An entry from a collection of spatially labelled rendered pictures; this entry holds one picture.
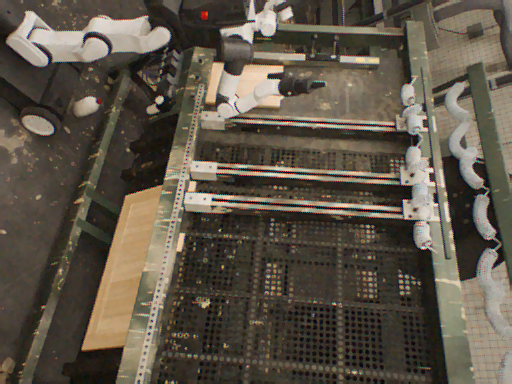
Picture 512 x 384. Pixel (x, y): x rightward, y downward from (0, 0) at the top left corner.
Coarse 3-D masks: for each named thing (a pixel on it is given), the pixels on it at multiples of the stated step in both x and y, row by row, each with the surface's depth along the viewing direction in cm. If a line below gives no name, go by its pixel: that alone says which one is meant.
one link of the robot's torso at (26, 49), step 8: (32, 16) 247; (24, 24) 242; (32, 24) 245; (40, 24) 253; (16, 32) 240; (24, 32) 241; (8, 40) 241; (16, 40) 240; (24, 40) 241; (16, 48) 244; (24, 48) 244; (32, 48) 244; (24, 56) 249; (32, 56) 248; (40, 56) 248; (40, 64) 252
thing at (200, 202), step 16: (192, 208) 226; (208, 208) 225; (224, 208) 224; (240, 208) 222; (256, 208) 221; (272, 208) 221; (288, 208) 221; (304, 208) 221; (320, 208) 223; (336, 208) 222; (352, 208) 221; (368, 208) 220; (384, 208) 220; (400, 208) 220; (416, 208) 213; (432, 208) 215; (384, 224) 222; (400, 224) 221
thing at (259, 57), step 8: (256, 56) 280; (264, 56) 280; (272, 56) 280; (280, 56) 280; (288, 56) 279; (296, 56) 279; (304, 56) 279; (344, 56) 279; (288, 64) 281; (296, 64) 281; (304, 64) 280; (312, 64) 280; (320, 64) 279; (328, 64) 278; (336, 64) 278; (344, 64) 277; (352, 64) 277; (360, 64) 276; (368, 64) 276; (376, 64) 276
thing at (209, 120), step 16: (208, 112) 253; (416, 112) 232; (208, 128) 255; (224, 128) 254; (240, 128) 253; (256, 128) 252; (272, 128) 251; (288, 128) 250; (304, 128) 249; (320, 128) 247; (336, 128) 246; (352, 128) 246; (368, 128) 245; (384, 128) 245; (400, 128) 240
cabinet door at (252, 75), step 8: (216, 64) 280; (216, 72) 276; (248, 72) 276; (256, 72) 276; (264, 72) 276; (272, 72) 276; (216, 80) 273; (240, 80) 273; (248, 80) 273; (256, 80) 273; (264, 80) 273; (208, 88) 270; (216, 88) 270; (240, 88) 270; (248, 88) 270; (208, 96) 266; (240, 96) 266; (272, 96) 266; (208, 104) 265; (264, 104) 263; (272, 104) 262
